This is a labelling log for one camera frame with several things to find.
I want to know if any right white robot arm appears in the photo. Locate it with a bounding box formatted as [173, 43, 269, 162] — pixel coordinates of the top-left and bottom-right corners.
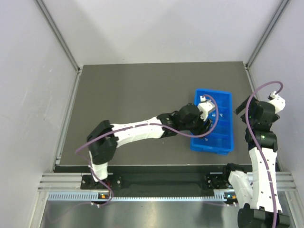
[224, 91, 291, 228]

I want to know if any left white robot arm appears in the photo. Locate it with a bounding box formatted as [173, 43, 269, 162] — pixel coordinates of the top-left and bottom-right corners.
[87, 96, 218, 182]

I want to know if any grey slotted cable duct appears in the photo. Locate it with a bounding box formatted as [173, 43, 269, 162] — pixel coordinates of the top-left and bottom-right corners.
[47, 190, 237, 202]

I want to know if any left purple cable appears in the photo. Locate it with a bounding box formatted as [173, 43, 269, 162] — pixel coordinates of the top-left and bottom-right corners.
[45, 94, 219, 224]

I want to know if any blue compartment bin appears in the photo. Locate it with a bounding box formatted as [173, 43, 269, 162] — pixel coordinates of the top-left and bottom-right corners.
[190, 89, 234, 155]

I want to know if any aluminium frame post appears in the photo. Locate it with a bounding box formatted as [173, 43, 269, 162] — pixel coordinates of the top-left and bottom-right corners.
[34, 0, 80, 72]
[245, 0, 291, 68]

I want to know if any right aluminium frame post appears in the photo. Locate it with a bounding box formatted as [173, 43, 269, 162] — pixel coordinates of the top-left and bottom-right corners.
[245, 0, 291, 68]

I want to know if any left aluminium frame post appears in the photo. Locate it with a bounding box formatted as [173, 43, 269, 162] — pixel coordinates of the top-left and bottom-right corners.
[34, 0, 80, 72]

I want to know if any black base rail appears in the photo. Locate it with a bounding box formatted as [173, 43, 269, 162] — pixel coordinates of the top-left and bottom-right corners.
[80, 165, 232, 190]

